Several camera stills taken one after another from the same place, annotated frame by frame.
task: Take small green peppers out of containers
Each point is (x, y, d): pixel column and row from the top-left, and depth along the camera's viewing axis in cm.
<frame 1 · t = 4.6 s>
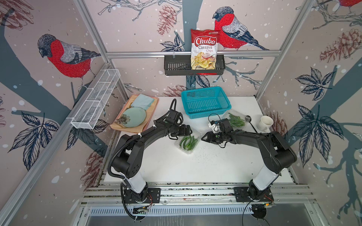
left hand: (189, 129, 89), fingers open
right hand: (203, 139, 92), fingers open
teal plastic basket: (205, 102, 120), on the table
clear clamshell container left: (187, 143, 94), on the table
green ceramic plate: (133, 117, 110), on the table
light green folded cloth: (143, 100, 121), on the table
white mug: (265, 124, 94), point 10 cm above the table
black spoon: (248, 119, 103), point 5 cm above the table

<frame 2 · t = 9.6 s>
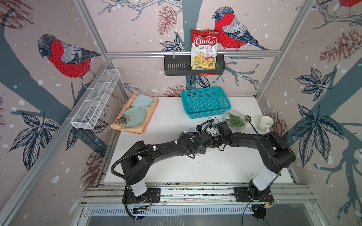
left hand: (199, 142, 84), fingers open
right hand: (201, 143, 91), fingers open
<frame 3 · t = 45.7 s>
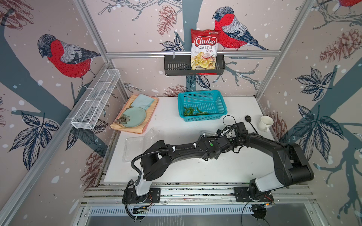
left hand: (212, 144, 83), fingers open
right hand: (215, 144, 88), fingers open
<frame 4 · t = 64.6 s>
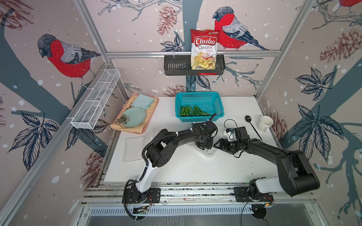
left hand: (211, 144, 91), fingers open
right hand: (218, 147, 90), fingers open
